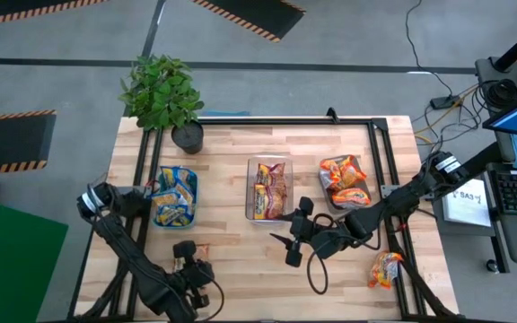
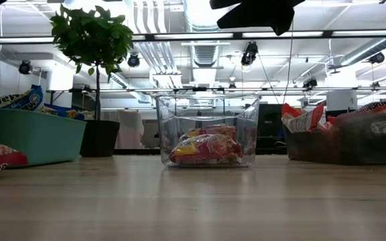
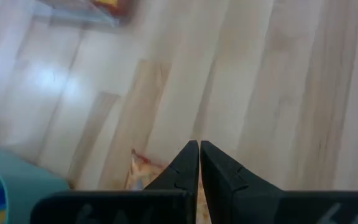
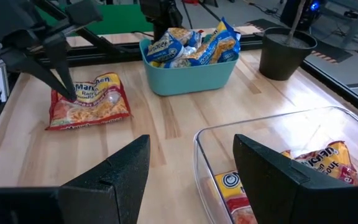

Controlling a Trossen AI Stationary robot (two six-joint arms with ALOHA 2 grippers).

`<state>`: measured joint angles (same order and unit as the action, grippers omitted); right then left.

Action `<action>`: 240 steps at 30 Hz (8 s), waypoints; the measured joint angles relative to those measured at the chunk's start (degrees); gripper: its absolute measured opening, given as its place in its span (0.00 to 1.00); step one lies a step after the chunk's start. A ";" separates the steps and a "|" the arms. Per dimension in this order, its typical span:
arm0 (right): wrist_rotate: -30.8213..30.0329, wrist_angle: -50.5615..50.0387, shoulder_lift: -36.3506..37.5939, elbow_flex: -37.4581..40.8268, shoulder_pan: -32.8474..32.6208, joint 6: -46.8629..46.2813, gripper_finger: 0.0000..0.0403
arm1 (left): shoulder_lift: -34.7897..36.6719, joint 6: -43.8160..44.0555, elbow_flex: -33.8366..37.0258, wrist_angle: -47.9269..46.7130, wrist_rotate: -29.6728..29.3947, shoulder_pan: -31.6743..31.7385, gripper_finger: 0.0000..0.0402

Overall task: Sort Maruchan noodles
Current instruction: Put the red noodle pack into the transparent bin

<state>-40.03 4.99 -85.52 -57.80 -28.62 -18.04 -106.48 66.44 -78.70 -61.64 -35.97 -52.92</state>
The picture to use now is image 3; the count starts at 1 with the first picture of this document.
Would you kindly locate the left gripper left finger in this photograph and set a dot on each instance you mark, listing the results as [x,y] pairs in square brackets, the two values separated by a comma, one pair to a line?
[179,177]

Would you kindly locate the red roast beef ramen packet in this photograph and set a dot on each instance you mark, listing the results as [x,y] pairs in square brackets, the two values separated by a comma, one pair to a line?
[145,177]

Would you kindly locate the clear plastic bin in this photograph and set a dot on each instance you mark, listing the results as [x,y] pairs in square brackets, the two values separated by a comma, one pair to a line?
[73,15]

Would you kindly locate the teal plastic bin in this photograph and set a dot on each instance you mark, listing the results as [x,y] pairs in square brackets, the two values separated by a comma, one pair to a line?
[33,186]

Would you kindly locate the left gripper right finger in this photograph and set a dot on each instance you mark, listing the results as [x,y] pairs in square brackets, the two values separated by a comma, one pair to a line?
[225,183]

